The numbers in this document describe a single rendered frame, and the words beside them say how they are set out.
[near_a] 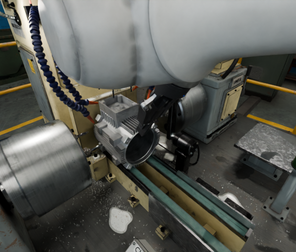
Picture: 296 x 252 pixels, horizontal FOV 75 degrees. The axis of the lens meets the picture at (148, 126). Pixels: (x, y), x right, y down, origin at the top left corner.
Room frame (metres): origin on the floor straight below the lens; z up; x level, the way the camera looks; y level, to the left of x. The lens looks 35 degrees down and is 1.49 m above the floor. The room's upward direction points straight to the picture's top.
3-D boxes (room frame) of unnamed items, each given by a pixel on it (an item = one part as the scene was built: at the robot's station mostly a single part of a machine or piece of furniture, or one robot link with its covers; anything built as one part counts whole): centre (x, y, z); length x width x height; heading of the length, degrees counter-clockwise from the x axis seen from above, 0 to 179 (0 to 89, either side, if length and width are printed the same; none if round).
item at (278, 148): (0.68, -0.57, 0.86); 0.27 x 0.24 x 0.12; 132
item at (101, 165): (0.61, 0.22, 0.86); 0.07 x 0.06 x 0.12; 132
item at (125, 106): (0.65, 0.11, 1.11); 0.12 x 0.11 x 0.07; 41
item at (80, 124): (0.74, 0.20, 0.97); 0.30 x 0.11 x 0.34; 132
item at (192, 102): (0.85, -0.15, 1.04); 0.41 x 0.25 x 0.25; 132
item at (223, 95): (1.03, -0.35, 0.99); 0.35 x 0.31 x 0.37; 132
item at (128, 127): (0.62, 0.09, 1.02); 0.20 x 0.19 x 0.19; 41
